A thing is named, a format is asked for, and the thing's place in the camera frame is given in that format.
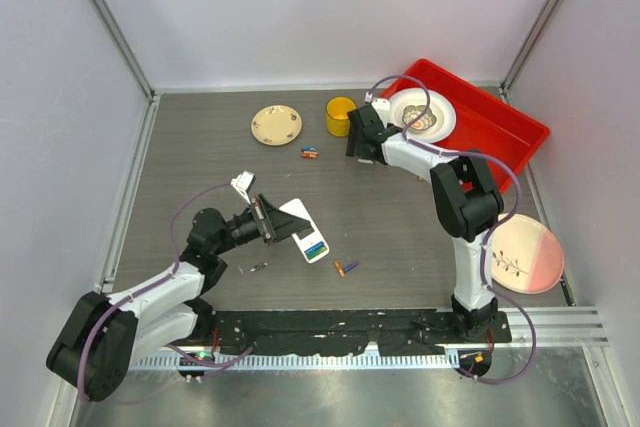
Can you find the cream floral plate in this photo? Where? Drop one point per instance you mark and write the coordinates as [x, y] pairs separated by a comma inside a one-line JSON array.
[[276, 125]]

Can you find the white plate in bin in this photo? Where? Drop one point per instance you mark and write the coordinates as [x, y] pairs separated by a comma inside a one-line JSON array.
[[435, 125]]

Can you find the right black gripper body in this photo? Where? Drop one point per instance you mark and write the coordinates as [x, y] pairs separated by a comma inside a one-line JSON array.
[[353, 146]]

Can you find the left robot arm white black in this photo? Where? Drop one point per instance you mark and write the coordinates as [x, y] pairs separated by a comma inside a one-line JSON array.
[[107, 334]]

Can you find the green battery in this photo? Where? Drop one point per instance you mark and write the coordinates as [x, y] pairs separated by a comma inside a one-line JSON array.
[[316, 254]]

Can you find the slotted cable duct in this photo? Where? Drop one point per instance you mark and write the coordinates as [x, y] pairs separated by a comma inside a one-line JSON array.
[[370, 359]]

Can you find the white remote control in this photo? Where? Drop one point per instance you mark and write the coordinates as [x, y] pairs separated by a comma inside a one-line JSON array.
[[309, 236]]

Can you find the red plastic bin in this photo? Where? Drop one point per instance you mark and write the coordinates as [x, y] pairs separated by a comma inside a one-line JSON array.
[[469, 118]]

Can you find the orange battery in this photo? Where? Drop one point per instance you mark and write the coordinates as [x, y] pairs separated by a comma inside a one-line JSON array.
[[339, 269]]

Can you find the purple battery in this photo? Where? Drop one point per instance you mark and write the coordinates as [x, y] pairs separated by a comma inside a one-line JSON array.
[[351, 266]]

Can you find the yellow mug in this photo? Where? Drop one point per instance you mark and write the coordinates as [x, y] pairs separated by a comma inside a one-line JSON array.
[[337, 119]]

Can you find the black battery bottom left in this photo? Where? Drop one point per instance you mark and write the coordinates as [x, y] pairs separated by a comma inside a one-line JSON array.
[[258, 267]]

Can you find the small patterned bowl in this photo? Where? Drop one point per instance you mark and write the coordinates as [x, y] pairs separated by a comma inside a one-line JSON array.
[[418, 117]]

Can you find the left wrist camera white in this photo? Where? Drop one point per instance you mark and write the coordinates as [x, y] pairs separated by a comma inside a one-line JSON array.
[[242, 184]]

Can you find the pink rimmed plate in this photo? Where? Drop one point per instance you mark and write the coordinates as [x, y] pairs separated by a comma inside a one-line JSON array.
[[525, 256]]

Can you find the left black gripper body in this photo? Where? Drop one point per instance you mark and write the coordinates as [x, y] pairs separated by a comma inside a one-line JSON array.
[[269, 230]]

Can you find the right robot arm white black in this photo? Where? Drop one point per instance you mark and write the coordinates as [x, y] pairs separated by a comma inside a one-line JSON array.
[[467, 203]]

